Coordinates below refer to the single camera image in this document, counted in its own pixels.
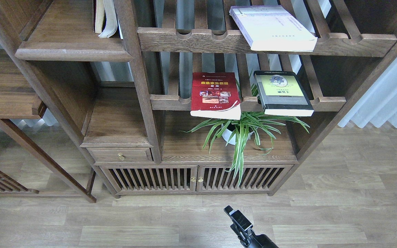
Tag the dark wooden side table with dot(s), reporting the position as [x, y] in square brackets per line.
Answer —
[19, 101]

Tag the large dark wooden bookshelf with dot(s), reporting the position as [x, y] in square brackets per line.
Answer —
[124, 96]

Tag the brass drawer knob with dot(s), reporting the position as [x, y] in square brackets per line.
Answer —
[121, 157]

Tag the black yellow-green book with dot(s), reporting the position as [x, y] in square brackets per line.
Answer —
[281, 93]

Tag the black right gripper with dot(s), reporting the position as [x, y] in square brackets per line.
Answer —
[242, 227]

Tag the green spider plant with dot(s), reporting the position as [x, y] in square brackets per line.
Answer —
[238, 132]

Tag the red paperback book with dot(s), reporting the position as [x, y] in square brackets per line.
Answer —
[215, 95]

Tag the white pleated curtain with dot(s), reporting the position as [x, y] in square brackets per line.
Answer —
[379, 103]

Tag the white paperback book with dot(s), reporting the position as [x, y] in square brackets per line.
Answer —
[272, 28]

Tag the upright cream books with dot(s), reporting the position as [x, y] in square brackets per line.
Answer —
[105, 21]

